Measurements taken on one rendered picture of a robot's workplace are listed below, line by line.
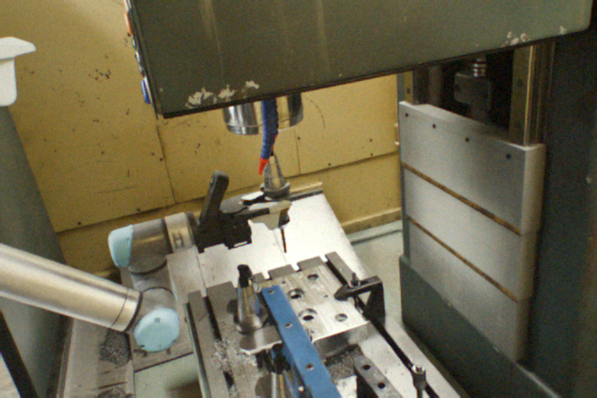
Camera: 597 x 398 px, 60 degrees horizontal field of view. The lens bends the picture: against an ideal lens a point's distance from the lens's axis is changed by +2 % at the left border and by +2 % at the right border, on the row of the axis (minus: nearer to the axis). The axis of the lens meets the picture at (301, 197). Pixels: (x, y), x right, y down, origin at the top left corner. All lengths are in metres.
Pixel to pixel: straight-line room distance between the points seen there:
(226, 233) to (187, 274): 0.99
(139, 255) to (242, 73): 0.50
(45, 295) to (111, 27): 1.22
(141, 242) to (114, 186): 1.07
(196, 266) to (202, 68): 1.46
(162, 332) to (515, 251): 0.71
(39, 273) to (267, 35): 0.53
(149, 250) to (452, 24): 0.67
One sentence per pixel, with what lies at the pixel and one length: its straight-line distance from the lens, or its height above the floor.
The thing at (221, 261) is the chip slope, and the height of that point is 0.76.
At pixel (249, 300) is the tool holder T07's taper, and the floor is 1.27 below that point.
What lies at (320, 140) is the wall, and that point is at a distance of 2.18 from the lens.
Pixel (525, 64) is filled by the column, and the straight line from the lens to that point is 1.02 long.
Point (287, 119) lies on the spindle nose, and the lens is 0.95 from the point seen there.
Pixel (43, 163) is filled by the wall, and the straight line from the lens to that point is 2.07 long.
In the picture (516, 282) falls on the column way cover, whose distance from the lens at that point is 1.18.
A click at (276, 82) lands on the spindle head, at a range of 0.67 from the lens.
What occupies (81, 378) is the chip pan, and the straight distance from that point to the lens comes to 1.87.
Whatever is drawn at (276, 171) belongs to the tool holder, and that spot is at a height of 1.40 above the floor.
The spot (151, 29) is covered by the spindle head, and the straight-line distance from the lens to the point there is 0.64.
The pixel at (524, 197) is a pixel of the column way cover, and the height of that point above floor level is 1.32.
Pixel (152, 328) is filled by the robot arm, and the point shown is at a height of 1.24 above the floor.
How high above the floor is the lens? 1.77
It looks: 24 degrees down
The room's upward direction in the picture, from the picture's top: 8 degrees counter-clockwise
